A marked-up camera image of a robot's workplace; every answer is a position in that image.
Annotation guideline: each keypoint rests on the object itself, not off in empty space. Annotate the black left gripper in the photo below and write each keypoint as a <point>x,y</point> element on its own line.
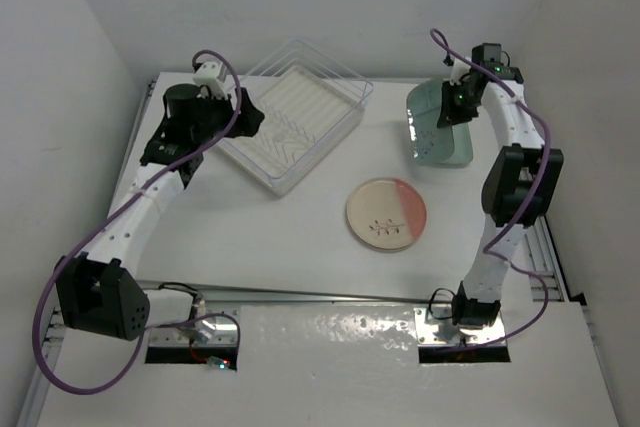
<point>247,122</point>

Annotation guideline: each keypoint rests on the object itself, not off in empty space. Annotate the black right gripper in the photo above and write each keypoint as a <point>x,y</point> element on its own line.
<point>449,110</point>

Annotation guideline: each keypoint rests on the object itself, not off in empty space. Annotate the light blue rectangular plate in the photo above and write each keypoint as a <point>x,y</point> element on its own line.
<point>430,144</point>

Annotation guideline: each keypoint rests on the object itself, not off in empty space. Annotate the dark green glass plate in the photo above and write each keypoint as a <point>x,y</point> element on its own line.
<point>427,96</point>

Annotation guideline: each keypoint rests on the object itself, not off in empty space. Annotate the cream pink round plate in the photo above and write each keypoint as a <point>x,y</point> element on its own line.
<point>386,214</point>

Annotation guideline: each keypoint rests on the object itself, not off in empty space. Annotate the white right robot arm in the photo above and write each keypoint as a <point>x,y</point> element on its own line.
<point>520,184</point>

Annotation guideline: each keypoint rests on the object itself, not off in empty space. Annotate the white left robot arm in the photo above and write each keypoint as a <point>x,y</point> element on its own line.
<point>97,289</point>

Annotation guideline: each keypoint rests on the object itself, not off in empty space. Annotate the clear plastic dish rack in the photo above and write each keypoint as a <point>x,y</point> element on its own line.
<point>311,103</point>

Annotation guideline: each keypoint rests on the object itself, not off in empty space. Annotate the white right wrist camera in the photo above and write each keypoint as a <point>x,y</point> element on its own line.
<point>459,72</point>

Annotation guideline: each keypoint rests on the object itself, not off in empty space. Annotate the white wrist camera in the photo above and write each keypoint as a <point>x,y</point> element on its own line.
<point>459,72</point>
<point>212,74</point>

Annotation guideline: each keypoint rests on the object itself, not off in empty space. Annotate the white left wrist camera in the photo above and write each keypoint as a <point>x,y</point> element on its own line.
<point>212,74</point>

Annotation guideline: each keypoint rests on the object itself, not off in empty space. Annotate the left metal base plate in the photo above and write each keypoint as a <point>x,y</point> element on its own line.
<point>213,332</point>

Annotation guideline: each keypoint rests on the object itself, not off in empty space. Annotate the metal base plate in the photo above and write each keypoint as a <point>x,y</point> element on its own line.
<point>213,332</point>
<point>435,329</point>

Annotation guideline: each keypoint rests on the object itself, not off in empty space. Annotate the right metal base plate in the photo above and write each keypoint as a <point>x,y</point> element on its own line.
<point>435,329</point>

